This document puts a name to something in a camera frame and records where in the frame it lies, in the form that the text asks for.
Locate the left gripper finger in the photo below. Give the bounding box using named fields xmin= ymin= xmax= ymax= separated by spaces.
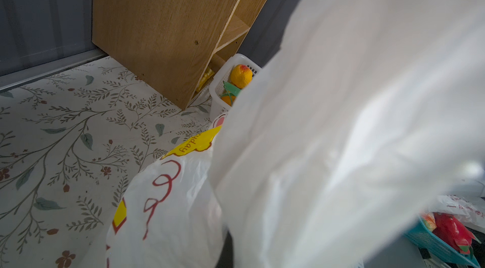
xmin=215 ymin=232 xmax=234 ymax=268

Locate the white plastic grocery bag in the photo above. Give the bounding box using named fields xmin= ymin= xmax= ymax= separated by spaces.
xmin=75 ymin=0 xmax=485 ymax=268

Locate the yellow peach toy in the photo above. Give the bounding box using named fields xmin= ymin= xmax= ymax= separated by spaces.
xmin=229 ymin=64 xmax=253 ymax=89

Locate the white plastic fruit basket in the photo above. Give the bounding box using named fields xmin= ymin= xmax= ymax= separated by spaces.
xmin=209 ymin=53 xmax=261 ymax=121

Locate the yellow snack packet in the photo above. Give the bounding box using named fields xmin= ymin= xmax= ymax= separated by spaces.
xmin=196 ymin=68 xmax=215 ymax=94

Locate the floral table mat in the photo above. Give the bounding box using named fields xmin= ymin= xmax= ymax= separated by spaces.
xmin=1 ymin=57 xmax=226 ymax=267

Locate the teal plastic basket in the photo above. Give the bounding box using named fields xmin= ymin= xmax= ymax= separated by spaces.
xmin=404 ymin=217 xmax=481 ymax=268

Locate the wooden shelf unit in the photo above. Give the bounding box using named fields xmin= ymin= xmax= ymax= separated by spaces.
xmin=92 ymin=0 xmax=266 ymax=109

